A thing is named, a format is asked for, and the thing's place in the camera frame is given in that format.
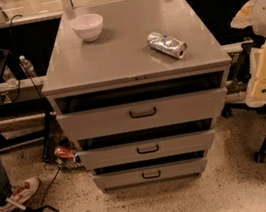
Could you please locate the silver crushed can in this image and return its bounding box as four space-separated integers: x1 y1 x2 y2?
147 32 187 60

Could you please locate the grey top drawer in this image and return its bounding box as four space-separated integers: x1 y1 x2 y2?
57 88 226 141

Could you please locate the black power cable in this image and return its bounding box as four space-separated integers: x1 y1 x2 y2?
0 11 70 212

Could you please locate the clear plastic water bottle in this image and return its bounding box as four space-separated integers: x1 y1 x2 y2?
19 56 38 79

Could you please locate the white ceramic bowl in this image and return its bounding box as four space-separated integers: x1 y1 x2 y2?
70 13 103 42

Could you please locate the white red sneaker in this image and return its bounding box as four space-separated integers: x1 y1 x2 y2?
0 177 40 212

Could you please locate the clear plastic cup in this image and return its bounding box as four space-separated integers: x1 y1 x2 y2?
2 66 19 88

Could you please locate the orange plastic bottle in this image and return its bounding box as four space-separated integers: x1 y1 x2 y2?
54 146 80 163

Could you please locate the grey metal drawer cabinet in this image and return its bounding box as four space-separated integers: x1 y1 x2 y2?
29 0 251 201

